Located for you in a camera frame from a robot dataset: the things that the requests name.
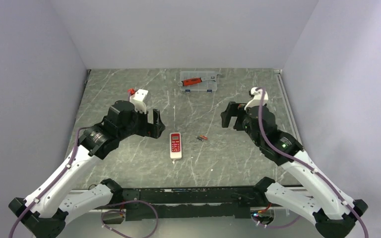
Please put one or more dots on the black base frame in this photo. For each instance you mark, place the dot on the black base frame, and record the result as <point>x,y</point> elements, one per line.
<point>190,202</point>

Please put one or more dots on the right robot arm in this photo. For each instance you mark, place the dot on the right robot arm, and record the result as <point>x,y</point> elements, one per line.
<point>332,212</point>

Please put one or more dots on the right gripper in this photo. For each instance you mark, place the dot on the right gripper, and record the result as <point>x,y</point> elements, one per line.
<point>232,108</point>

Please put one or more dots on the clear plastic organizer box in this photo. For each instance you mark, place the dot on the clear plastic organizer box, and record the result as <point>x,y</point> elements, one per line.
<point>207,86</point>

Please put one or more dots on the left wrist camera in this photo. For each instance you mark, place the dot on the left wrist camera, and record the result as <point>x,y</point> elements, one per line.
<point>139,98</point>

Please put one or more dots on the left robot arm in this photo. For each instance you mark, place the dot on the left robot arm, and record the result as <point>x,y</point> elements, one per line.
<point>47,210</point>

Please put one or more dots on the aluminium rail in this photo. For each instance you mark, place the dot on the aluminium rail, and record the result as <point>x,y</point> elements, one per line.
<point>278,76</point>

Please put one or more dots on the white remote control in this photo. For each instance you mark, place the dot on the white remote control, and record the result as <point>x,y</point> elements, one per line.
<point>175,146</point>

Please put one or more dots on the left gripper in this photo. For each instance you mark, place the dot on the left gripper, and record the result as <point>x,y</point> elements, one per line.
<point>149,129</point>

